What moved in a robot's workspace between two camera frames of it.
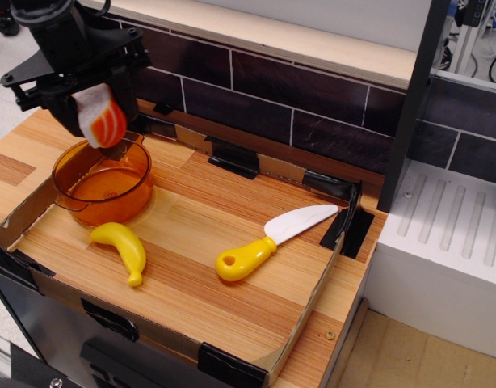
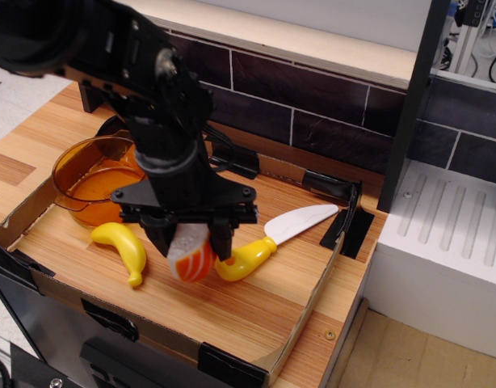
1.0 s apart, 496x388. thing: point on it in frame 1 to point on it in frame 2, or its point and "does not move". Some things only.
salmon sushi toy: [102, 120] to [191, 255]
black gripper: [72, 56] to [192, 196]
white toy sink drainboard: [440, 263] does not move
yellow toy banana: [130, 248] does not move
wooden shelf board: [272, 38] does not move
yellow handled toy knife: [238, 263] does not move
